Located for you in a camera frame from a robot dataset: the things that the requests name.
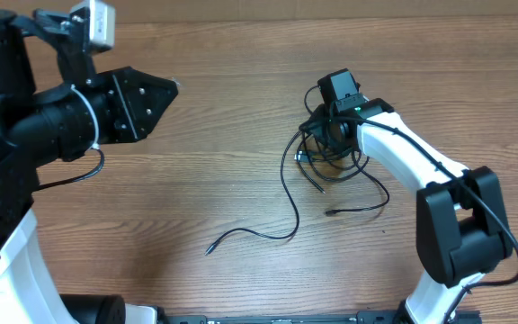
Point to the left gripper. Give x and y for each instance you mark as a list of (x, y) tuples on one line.
[(122, 91)]

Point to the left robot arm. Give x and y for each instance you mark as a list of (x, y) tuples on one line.
[(54, 105)]

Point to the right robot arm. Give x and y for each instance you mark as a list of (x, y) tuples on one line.
[(461, 228)]

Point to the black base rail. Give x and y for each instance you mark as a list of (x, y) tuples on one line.
[(281, 319)]

